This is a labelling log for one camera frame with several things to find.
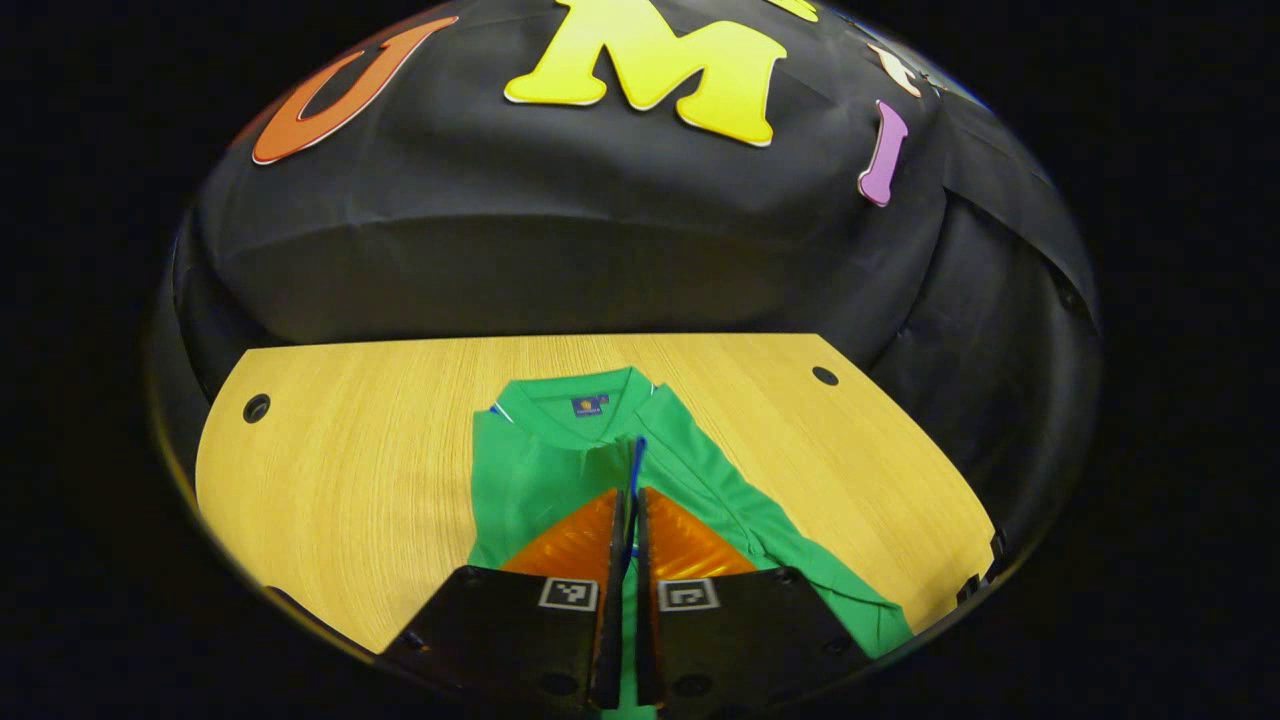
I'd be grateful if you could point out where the black backdrop cloth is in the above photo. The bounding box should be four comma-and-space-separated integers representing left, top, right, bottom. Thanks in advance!
150, 0, 1101, 561

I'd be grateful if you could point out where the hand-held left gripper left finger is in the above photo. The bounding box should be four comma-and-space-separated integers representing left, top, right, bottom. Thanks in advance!
385, 487, 626, 713

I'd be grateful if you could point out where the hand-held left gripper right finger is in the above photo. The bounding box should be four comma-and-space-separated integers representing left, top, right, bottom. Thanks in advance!
637, 487, 871, 716

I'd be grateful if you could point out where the green T-shirt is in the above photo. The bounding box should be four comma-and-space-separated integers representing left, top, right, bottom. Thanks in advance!
468, 366, 914, 720

